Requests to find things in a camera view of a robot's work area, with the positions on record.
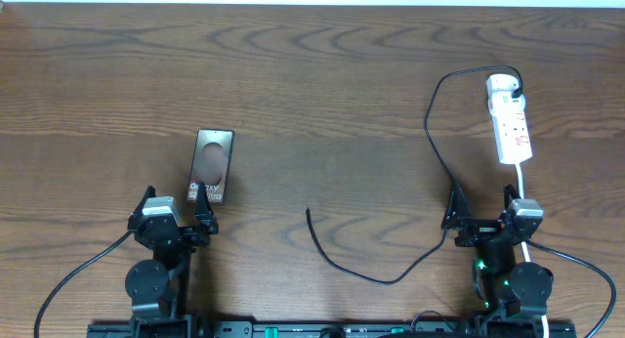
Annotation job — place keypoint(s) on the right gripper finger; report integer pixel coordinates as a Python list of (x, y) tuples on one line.
[(457, 212), (510, 194)]

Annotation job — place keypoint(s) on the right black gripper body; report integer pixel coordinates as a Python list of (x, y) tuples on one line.
[(479, 232)]

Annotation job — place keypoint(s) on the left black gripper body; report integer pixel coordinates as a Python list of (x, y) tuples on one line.
[(177, 232)]

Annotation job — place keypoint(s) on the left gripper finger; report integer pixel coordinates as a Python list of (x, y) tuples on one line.
[(149, 193), (204, 215)]

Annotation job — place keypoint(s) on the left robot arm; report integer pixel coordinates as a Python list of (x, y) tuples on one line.
[(158, 287)]

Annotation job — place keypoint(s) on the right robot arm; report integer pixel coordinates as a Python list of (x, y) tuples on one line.
[(514, 292)]

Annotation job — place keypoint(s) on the white USB charger plug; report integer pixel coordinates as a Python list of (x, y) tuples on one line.
[(502, 82)]

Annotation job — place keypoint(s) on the white power strip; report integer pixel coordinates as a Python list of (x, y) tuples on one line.
[(510, 127)]

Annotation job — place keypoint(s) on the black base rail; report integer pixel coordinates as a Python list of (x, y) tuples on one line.
[(246, 329)]

